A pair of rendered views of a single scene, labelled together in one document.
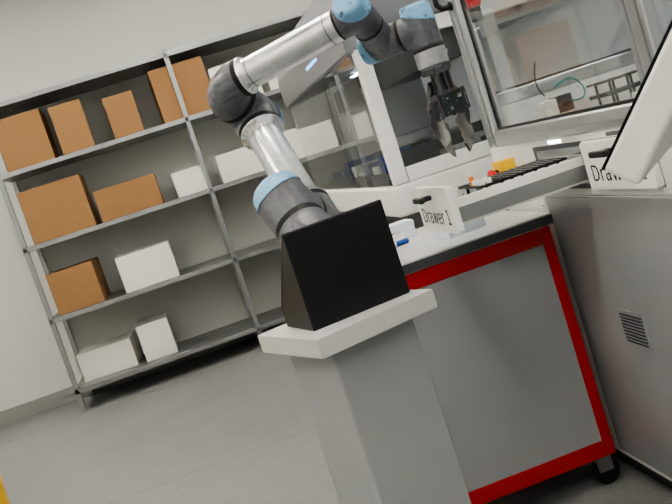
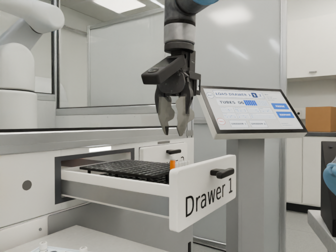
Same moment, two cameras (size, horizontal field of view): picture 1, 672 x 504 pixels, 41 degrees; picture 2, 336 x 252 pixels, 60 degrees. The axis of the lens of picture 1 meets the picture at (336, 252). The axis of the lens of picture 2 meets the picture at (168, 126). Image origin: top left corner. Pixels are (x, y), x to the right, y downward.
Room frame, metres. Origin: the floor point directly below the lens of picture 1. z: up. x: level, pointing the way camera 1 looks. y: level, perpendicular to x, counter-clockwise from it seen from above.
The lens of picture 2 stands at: (2.67, 0.08, 1.01)
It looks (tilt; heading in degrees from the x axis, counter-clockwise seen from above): 1 degrees down; 221
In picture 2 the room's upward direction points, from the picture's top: straight up
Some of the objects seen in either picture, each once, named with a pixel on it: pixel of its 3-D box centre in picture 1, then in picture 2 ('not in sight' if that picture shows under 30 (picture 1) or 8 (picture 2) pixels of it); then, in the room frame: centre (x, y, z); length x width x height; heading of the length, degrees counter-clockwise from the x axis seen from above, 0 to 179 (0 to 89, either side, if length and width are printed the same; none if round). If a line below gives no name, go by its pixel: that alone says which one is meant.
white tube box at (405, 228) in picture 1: (392, 233); not in sight; (2.72, -0.18, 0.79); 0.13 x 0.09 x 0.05; 99
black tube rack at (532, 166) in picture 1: (514, 184); (136, 178); (2.16, -0.46, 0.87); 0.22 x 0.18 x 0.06; 98
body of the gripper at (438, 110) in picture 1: (444, 91); (179, 72); (2.12, -0.36, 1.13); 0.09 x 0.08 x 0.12; 8
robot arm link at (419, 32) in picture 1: (419, 27); (180, 3); (2.12, -0.35, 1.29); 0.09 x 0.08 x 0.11; 64
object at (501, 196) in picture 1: (517, 185); (133, 180); (2.16, -0.47, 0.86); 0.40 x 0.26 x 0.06; 98
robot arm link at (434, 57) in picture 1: (433, 59); (178, 37); (2.12, -0.36, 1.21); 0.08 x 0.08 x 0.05
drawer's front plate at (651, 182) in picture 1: (618, 163); (165, 159); (1.87, -0.62, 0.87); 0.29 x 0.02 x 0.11; 8
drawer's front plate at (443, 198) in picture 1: (437, 208); (208, 186); (2.13, -0.26, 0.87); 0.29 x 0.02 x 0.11; 8
